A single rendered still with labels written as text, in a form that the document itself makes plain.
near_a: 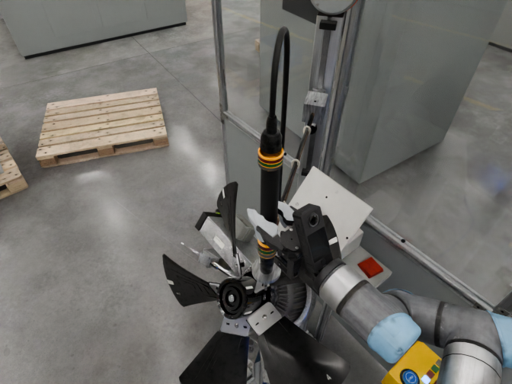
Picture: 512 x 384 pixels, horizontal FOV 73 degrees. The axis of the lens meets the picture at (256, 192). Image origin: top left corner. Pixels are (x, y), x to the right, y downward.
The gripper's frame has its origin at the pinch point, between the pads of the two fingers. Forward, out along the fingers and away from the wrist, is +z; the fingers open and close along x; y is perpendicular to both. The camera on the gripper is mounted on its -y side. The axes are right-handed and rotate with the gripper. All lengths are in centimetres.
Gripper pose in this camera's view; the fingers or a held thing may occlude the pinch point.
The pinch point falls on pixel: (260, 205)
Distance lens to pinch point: 70.7
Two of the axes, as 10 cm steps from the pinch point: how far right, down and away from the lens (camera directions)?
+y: 0.0, 7.1, 7.0
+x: 7.8, -4.4, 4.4
